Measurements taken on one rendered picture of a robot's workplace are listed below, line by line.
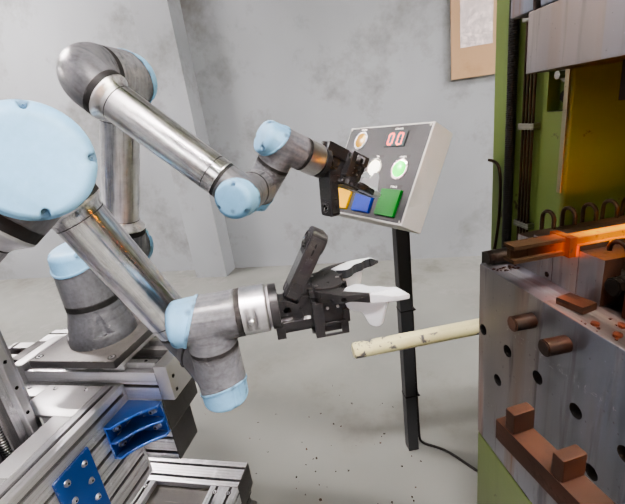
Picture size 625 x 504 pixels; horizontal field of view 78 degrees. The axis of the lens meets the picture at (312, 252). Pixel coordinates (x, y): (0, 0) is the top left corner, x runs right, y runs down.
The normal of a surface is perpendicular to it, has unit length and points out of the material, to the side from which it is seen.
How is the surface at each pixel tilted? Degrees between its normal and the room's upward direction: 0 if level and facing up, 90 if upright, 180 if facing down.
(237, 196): 90
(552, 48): 90
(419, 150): 60
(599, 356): 90
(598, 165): 90
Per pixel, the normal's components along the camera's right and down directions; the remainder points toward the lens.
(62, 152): 0.67, 0.07
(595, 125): 0.14, 0.30
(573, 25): -0.98, 0.17
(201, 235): -0.19, 0.34
